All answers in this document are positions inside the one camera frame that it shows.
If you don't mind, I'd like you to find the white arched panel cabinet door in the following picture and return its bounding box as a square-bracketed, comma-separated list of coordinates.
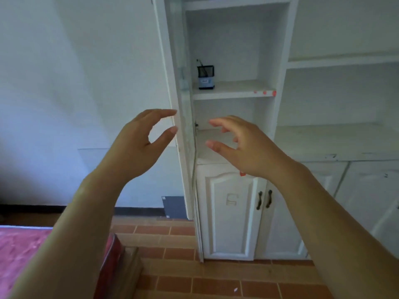
[196, 164, 260, 262]

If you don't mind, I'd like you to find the white shelf cabinet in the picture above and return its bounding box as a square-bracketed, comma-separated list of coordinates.
[151, 0, 399, 264]

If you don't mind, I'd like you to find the pink bed mattress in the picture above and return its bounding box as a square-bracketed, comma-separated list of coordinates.
[0, 225, 124, 299]

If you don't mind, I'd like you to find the person's left forearm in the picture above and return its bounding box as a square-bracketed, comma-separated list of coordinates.
[9, 171, 130, 299]

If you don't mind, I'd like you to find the grey wall panel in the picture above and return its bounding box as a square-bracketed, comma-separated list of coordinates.
[161, 196, 188, 219]

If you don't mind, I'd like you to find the white framed glass cabinet door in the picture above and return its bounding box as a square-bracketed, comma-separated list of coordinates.
[151, 0, 204, 264]

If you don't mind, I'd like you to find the person's left hand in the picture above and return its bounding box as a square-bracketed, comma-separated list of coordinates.
[90, 108, 178, 186]

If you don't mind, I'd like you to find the white cabinet door with handle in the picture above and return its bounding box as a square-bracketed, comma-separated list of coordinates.
[255, 179, 310, 261]

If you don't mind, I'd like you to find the person's right hand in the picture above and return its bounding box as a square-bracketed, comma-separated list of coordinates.
[205, 115, 300, 185]

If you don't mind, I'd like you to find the black mesh pen holder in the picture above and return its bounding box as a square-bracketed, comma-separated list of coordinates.
[197, 65, 215, 90]

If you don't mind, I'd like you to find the wooden bed frame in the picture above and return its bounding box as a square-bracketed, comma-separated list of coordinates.
[104, 246, 144, 299]

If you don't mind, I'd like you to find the person's right forearm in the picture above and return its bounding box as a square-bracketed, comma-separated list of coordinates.
[274, 160, 399, 299]

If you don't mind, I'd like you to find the white wide cabinet door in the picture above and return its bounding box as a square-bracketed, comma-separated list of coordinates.
[334, 161, 399, 251]

